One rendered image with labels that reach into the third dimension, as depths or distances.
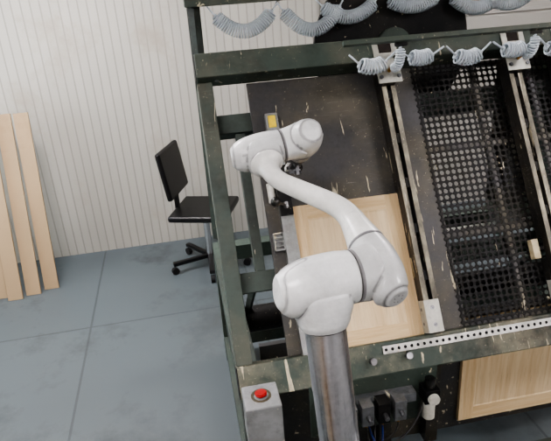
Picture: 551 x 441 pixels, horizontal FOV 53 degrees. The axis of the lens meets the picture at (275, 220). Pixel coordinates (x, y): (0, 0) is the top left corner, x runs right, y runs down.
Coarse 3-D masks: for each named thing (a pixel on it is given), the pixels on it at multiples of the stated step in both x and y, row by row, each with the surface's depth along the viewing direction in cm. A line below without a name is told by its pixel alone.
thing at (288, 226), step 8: (264, 120) 222; (272, 128) 218; (280, 216) 214; (288, 216) 213; (288, 224) 212; (288, 232) 212; (288, 240) 211; (296, 240) 212; (288, 248) 211; (296, 248) 211; (288, 256) 210; (296, 256) 211; (304, 336) 206; (304, 344) 205; (304, 352) 205
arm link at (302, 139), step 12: (300, 120) 167; (312, 120) 165; (288, 132) 168; (300, 132) 164; (312, 132) 164; (288, 144) 167; (300, 144) 165; (312, 144) 165; (288, 156) 169; (300, 156) 170
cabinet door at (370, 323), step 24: (312, 216) 216; (384, 216) 220; (312, 240) 215; (336, 240) 216; (408, 264) 218; (408, 288) 216; (360, 312) 212; (384, 312) 213; (408, 312) 214; (360, 336) 210; (384, 336) 211; (408, 336) 213
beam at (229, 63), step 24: (264, 48) 218; (288, 48) 219; (312, 48) 220; (336, 48) 221; (360, 48) 222; (408, 48) 225; (432, 48) 226; (456, 48) 228; (480, 48) 229; (216, 72) 213; (240, 72) 215; (264, 72) 217; (288, 72) 220; (312, 72) 224; (336, 72) 227
